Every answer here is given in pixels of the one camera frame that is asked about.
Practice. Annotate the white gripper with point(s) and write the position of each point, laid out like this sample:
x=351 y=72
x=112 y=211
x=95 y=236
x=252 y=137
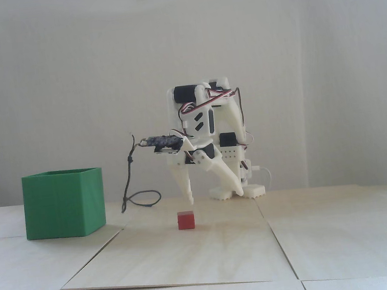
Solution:
x=195 y=156

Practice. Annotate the red block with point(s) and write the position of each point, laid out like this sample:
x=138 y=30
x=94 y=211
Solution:
x=186 y=220

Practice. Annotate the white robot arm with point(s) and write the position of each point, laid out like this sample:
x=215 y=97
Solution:
x=231 y=112

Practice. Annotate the green box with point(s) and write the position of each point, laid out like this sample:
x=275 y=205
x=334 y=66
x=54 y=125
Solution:
x=63 y=206

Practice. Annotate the black wrist camera board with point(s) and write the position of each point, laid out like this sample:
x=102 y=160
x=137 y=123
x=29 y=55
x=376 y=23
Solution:
x=164 y=140

